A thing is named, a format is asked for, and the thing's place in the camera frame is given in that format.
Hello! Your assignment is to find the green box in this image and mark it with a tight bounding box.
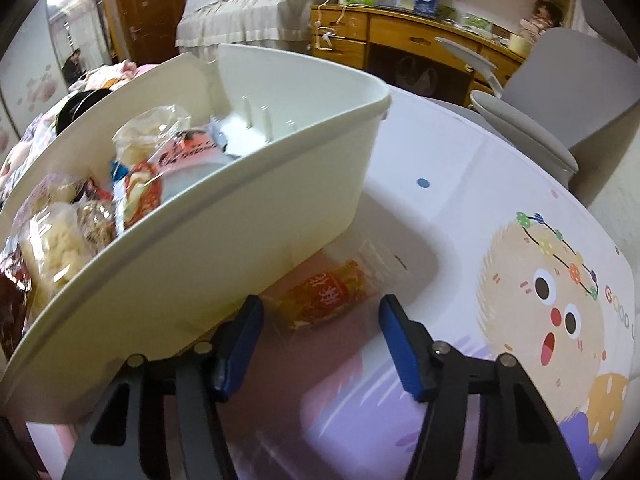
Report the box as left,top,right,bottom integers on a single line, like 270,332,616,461
460,12,493,31

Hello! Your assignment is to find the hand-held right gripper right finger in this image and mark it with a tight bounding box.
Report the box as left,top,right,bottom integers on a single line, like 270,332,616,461
378,294,583,480

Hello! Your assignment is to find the brown square cracker packet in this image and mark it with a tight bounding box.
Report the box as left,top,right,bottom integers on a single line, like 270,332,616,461
15,172,88,211

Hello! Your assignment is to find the pale cracker clear packet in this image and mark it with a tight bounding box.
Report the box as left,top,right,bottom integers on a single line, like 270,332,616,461
20,205,86,291

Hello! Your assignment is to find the dark brown wrapper packet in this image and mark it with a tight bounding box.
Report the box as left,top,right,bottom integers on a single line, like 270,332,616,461
0,250,32,361

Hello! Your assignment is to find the white plastic tray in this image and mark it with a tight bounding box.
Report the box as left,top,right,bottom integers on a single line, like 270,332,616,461
0,42,392,423

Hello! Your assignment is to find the white lace cover cloth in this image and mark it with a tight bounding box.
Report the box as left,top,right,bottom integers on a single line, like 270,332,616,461
175,0,343,53

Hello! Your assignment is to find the wooden desk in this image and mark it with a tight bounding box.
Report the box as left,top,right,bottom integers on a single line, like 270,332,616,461
310,2,531,106

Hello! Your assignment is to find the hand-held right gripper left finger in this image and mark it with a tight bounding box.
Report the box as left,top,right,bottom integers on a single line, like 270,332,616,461
60,294,265,480

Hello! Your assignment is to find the yellow cookie clear packet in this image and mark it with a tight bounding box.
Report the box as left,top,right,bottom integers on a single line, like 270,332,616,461
112,105,191,166

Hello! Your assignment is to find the white printed snack packet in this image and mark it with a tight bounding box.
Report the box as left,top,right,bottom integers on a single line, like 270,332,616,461
160,130,236,196

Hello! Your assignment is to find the red white snack packet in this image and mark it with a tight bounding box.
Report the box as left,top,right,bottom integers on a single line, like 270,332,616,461
112,160,166,236

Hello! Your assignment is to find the orange candy packet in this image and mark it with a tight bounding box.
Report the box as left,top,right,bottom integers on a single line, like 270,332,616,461
262,259,381,331

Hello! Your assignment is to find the white charging cable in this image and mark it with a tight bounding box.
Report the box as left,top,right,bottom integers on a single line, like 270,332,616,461
312,0,346,51

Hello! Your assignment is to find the nut cluster clear packet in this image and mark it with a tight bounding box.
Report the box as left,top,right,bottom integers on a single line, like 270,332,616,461
75,200,118,256

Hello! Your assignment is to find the blue snack packet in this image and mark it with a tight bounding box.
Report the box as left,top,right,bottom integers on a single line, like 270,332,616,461
207,117,236,153

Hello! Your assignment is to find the cartoon printed blanket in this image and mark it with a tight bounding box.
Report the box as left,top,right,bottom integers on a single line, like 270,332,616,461
75,60,151,91

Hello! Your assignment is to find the grey office chair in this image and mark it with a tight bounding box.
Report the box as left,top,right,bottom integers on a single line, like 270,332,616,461
435,0,640,191

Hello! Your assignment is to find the black shoulder bag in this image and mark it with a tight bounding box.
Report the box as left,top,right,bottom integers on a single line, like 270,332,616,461
54,89,118,136

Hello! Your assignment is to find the wooden door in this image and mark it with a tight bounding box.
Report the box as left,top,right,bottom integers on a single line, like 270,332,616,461
111,0,187,66

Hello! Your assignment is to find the doll figure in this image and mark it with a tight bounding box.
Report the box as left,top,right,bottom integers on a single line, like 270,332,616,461
520,0,563,36

